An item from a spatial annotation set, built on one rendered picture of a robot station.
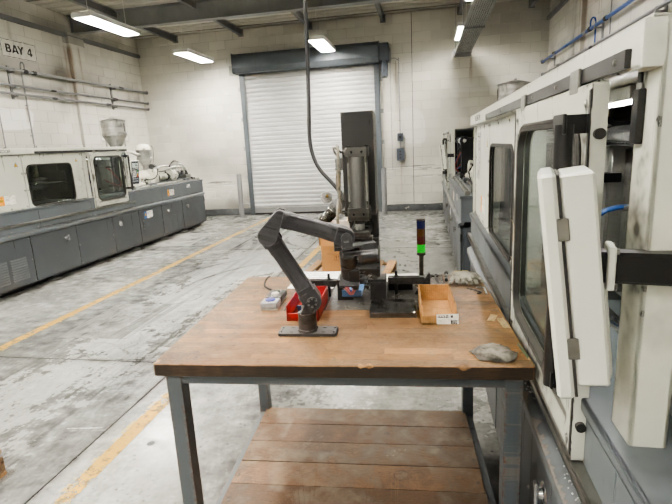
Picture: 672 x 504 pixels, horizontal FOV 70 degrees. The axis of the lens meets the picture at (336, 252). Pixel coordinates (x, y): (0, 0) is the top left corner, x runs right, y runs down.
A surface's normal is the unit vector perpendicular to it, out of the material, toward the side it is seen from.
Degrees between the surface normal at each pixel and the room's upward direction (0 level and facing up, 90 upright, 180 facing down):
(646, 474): 0
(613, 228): 90
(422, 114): 90
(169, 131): 90
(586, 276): 90
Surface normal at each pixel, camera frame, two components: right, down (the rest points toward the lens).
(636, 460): -0.05, -0.98
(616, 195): -0.18, 0.22
